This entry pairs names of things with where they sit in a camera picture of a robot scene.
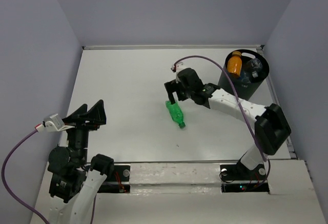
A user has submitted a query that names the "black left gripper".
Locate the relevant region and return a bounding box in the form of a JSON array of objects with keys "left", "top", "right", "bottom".
[{"left": 61, "top": 97, "right": 107, "bottom": 164}]

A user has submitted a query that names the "green plastic bottle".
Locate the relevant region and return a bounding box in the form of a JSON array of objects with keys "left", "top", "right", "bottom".
[{"left": 165, "top": 100, "right": 186, "bottom": 129}]

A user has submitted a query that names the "orange plastic bottle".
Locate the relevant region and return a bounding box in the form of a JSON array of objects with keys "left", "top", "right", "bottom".
[{"left": 227, "top": 51, "right": 242, "bottom": 78}]

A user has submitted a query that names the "clear bottle blue white cap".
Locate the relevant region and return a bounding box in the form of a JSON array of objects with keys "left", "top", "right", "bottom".
[{"left": 245, "top": 58, "right": 263, "bottom": 78}]

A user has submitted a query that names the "clear bottle blue label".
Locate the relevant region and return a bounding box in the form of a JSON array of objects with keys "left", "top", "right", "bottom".
[{"left": 239, "top": 71, "right": 252, "bottom": 83}]

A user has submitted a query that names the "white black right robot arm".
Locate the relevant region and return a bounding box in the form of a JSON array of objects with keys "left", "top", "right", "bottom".
[{"left": 164, "top": 68, "right": 291, "bottom": 181}]

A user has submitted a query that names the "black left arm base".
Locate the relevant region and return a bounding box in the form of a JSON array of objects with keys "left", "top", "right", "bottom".
[{"left": 98, "top": 164, "right": 131, "bottom": 194}]

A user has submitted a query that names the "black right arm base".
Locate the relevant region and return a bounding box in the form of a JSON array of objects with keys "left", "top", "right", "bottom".
[{"left": 219, "top": 164, "right": 270, "bottom": 193}]

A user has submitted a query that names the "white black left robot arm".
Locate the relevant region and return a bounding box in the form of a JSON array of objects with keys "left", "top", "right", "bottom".
[{"left": 43, "top": 99, "right": 114, "bottom": 223}]

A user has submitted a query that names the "black round bin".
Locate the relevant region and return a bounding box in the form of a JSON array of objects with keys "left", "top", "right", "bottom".
[{"left": 218, "top": 49, "right": 270, "bottom": 100}]

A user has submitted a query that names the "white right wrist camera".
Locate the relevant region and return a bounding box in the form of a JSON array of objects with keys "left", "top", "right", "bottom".
[{"left": 171, "top": 62, "right": 186, "bottom": 74}]

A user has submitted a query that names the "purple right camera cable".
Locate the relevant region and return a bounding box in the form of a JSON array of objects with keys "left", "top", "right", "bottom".
[{"left": 174, "top": 55, "right": 271, "bottom": 191}]

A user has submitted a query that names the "purple camera cable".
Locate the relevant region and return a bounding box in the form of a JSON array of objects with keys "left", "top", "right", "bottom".
[
  {"left": 174, "top": 55, "right": 271, "bottom": 191},
  {"left": 1, "top": 130, "right": 98, "bottom": 224}
]

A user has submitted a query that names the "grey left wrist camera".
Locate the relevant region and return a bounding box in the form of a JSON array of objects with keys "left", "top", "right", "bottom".
[{"left": 35, "top": 113, "right": 74, "bottom": 133}]

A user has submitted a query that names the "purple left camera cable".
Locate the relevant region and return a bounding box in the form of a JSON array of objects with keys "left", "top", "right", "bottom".
[{"left": 1, "top": 130, "right": 98, "bottom": 224}]

